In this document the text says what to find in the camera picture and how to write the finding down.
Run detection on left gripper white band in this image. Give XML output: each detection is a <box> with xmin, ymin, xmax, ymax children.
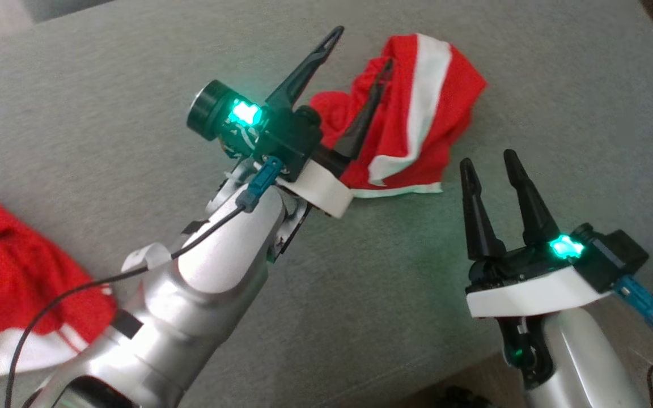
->
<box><xmin>256</xmin><ymin>25</ymin><xmax>393</xmax><ymax>219</ymax></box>

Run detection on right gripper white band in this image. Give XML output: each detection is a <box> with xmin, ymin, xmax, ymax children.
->
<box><xmin>460</xmin><ymin>149</ymin><xmax>610</xmax><ymax>318</ymax></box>

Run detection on red shorts with white stripe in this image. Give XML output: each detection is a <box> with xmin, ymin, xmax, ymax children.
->
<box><xmin>309</xmin><ymin>33</ymin><xmax>489</xmax><ymax>199</ymax></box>

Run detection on red and white lettered shirt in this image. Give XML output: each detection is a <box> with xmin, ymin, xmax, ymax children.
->
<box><xmin>0</xmin><ymin>184</ymin><xmax>117</xmax><ymax>392</ymax></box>

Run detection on grey fabric sofa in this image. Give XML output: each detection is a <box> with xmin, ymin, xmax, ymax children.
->
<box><xmin>0</xmin><ymin>0</ymin><xmax>653</xmax><ymax>408</ymax></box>

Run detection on dark grey furniture piece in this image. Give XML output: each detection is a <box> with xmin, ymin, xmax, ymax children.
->
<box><xmin>20</xmin><ymin>0</ymin><xmax>117</xmax><ymax>24</ymax></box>

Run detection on left arm blue cable plug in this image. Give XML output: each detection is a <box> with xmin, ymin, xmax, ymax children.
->
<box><xmin>236</xmin><ymin>158</ymin><xmax>283</xmax><ymax>213</ymax></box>

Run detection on arm blue cable plug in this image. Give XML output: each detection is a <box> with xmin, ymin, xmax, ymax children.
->
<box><xmin>613</xmin><ymin>275</ymin><xmax>653</xmax><ymax>329</ymax></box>
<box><xmin>236</xmin><ymin>158</ymin><xmax>283</xmax><ymax>213</ymax></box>

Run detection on right arm blue cable plug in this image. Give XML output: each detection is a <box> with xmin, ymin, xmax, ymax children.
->
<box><xmin>613</xmin><ymin>275</ymin><xmax>653</xmax><ymax>329</ymax></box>

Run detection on white cable strap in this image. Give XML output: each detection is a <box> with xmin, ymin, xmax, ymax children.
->
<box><xmin>122</xmin><ymin>243</ymin><xmax>171</xmax><ymax>273</ymax></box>

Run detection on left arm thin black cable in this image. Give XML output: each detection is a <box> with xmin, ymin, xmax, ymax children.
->
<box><xmin>3</xmin><ymin>204</ymin><xmax>248</xmax><ymax>408</ymax></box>

